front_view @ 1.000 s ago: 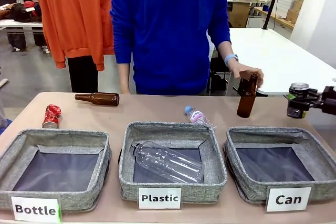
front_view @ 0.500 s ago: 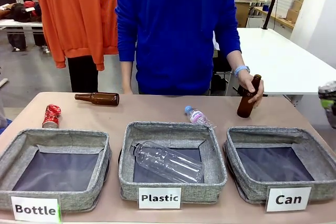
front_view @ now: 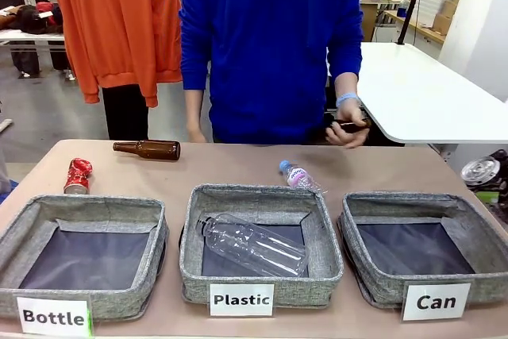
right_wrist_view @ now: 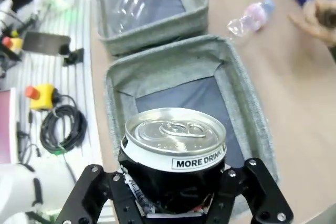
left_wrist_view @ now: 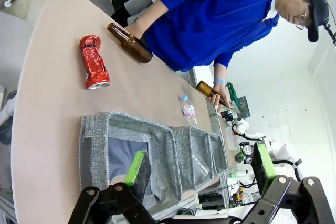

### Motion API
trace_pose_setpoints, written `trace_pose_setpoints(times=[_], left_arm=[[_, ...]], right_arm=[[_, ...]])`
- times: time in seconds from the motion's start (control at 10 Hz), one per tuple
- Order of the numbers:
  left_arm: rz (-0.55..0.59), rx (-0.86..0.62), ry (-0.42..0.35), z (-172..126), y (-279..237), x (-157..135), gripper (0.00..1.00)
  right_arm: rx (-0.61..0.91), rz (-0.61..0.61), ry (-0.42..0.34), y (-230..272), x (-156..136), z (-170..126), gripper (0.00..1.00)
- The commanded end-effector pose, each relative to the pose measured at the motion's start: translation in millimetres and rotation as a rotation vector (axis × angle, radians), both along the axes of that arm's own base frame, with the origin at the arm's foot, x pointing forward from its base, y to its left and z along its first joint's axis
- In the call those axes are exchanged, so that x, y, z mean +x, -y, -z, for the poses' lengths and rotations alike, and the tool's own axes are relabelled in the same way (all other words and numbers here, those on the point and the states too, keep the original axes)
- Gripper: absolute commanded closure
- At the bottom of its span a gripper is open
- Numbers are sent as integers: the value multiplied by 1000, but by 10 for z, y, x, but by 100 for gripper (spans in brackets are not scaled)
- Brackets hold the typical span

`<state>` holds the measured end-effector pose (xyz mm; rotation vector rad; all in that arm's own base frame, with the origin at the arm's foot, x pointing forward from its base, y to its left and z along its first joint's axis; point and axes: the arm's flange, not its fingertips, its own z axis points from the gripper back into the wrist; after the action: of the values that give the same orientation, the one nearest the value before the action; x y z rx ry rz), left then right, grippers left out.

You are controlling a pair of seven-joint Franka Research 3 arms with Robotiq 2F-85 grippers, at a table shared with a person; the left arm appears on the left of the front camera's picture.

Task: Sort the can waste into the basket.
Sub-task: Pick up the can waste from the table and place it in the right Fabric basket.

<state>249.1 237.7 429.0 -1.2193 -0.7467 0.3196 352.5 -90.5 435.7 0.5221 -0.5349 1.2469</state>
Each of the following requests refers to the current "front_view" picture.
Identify person's left hand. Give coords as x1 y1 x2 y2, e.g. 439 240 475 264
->
325 99 370 150

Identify person's right hand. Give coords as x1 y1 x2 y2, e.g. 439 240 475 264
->
186 118 208 144

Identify person's right forearm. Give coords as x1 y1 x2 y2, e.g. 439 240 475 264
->
184 89 204 122

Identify person's left forearm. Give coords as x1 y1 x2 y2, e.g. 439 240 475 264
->
333 72 360 100

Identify crushed red soda can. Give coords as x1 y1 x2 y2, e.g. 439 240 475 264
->
63 158 95 196

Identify grey fabric basket labelled Plastic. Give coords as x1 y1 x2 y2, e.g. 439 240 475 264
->
178 183 344 310

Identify grey fabric basket labelled Can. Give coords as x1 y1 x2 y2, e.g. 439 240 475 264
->
337 191 508 310

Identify white Can label card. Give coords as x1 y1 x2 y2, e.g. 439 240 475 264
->
401 282 472 322

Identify grey fabric basket labelled Bottle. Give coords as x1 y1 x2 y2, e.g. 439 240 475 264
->
0 194 171 322

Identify light blue wristband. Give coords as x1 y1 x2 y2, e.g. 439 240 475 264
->
335 92 361 109

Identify brown glass beer bottle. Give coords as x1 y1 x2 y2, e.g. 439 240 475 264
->
112 139 182 163

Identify small crushed bottle blue cap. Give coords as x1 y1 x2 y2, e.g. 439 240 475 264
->
279 160 330 196

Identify white side table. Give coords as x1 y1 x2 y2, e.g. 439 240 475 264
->
326 41 508 145

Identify blue hoodie torso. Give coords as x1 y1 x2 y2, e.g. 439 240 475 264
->
179 0 365 145

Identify wooden workbench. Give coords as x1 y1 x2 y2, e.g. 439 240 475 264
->
383 10 446 44

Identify person in orange hoodie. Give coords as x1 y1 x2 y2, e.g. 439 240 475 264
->
51 0 184 141

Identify large clear plastic bottle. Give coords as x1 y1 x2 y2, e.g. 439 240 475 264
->
196 213 310 278

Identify silver metal reel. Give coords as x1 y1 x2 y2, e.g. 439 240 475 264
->
460 156 502 187

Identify cardboard box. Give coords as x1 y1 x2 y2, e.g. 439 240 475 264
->
432 0 457 35

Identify white Plastic label card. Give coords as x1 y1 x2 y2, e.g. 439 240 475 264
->
209 283 275 318

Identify pile of dark clothes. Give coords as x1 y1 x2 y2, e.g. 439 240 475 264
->
0 2 64 34

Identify white Bottle label card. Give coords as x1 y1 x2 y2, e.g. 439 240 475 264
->
16 296 93 335

